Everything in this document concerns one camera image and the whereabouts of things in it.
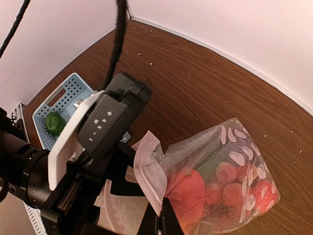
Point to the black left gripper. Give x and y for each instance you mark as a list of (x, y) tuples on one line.
[(70, 208)]

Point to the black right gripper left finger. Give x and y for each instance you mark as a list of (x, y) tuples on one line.
[(150, 222)]

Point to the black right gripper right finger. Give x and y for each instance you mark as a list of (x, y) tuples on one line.
[(169, 224)]

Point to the orange red chili pepper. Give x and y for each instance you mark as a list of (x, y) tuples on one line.
[(186, 192)]

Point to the clear polka dot zip bag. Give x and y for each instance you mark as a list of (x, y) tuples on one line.
[(227, 142)]

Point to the red lychee bunch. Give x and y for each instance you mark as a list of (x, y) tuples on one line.
[(224, 195)]

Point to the green avocado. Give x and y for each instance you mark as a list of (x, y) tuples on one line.
[(54, 123)]

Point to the red bell pepper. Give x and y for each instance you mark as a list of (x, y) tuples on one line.
[(266, 195)]

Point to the light blue plastic basket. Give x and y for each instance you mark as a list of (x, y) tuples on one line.
[(61, 100)]

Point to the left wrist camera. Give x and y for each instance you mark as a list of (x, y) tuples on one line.
[(98, 123)]

